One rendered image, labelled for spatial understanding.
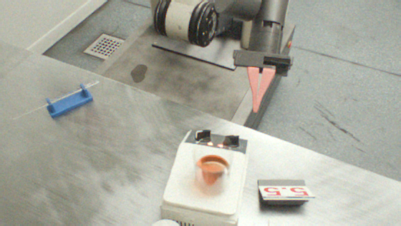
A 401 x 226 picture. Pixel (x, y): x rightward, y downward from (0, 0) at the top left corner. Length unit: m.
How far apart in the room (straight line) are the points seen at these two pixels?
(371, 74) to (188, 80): 1.16
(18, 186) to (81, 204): 0.13
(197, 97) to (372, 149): 0.89
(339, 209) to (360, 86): 1.46
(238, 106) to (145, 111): 0.60
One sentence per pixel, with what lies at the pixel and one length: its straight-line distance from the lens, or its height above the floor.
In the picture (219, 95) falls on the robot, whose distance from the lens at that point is 1.37.
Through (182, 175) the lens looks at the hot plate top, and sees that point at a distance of 0.60.
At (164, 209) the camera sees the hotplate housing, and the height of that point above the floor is 0.81.
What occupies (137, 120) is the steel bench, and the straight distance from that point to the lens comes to 0.79.
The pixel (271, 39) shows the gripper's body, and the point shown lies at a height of 0.98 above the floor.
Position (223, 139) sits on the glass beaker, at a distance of 0.54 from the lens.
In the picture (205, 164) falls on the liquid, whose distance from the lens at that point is 0.56.
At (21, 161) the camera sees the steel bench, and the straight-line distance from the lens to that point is 0.81.
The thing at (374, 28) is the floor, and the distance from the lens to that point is 2.59.
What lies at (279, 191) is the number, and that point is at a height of 0.77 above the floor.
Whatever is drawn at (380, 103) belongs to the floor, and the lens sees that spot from 2.06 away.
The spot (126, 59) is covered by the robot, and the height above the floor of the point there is 0.36.
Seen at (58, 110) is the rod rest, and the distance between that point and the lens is 0.85.
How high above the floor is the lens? 1.35
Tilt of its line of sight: 48 degrees down
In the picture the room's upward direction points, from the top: 1 degrees counter-clockwise
